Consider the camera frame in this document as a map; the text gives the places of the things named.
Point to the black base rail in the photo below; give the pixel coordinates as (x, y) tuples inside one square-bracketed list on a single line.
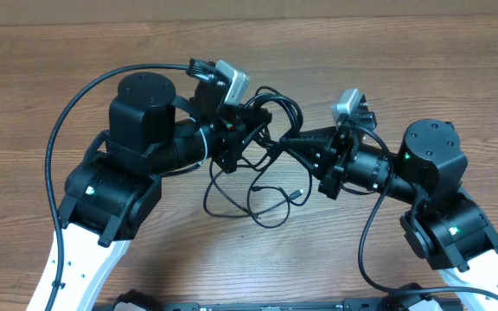
[(135, 300)]

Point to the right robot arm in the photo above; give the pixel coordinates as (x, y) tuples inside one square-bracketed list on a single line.
[(443, 225)]

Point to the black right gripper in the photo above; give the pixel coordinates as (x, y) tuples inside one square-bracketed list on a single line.
[(321, 145)]

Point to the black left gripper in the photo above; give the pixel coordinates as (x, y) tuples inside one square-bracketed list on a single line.
[(231, 133)]

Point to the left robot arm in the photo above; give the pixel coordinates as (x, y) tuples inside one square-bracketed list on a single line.
[(153, 133)]

